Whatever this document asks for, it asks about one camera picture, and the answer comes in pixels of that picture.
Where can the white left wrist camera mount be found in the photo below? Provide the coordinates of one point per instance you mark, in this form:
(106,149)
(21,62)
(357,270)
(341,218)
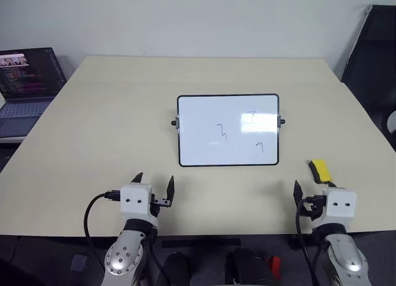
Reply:
(134,202)

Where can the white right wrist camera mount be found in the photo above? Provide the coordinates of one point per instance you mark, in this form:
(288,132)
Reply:
(340,204)

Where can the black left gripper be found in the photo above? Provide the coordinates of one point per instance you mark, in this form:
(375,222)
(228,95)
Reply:
(156,205)

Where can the small dark rounded shape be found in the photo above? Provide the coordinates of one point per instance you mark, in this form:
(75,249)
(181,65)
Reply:
(177,269)

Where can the small dark square pad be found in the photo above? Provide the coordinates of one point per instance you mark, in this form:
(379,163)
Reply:
(79,262)

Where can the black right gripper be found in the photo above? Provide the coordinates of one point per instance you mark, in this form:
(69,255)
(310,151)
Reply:
(314,207)

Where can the yellow and black eraser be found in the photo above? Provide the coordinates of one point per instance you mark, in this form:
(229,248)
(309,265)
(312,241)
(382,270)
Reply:
(322,171)

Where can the open grey laptop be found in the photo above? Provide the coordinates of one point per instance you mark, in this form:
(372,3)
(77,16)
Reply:
(28,81)

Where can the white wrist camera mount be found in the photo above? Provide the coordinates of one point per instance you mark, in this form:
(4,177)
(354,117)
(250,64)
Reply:
(340,204)
(134,202)

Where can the white framed whiteboard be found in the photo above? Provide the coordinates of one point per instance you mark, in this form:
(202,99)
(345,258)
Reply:
(213,125)

